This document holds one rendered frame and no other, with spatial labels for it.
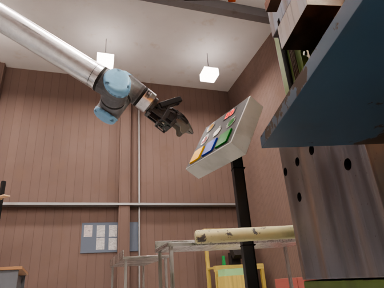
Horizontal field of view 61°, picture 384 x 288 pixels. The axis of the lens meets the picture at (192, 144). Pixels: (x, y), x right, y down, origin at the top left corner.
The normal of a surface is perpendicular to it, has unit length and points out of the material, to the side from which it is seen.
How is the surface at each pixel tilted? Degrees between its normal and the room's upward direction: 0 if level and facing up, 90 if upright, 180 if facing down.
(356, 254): 90
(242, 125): 90
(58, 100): 90
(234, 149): 150
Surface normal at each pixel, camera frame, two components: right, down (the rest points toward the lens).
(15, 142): 0.29, -0.39
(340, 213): -0.99, 0.01
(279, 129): 0.07, 0.92
